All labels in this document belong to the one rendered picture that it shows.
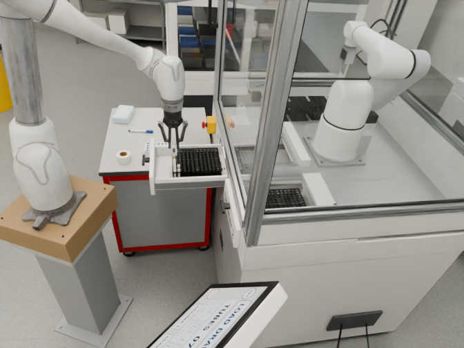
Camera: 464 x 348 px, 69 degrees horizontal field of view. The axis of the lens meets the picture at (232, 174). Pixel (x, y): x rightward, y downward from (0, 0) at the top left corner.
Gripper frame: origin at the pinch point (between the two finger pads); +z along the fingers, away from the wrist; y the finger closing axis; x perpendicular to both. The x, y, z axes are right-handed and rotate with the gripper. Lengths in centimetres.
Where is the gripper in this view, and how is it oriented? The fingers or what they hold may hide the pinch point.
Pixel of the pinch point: (173, 148)
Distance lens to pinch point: 156.3
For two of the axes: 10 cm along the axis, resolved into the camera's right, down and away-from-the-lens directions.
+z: -0.8, 7.6, 6.5
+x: -1.5, -6.5, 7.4
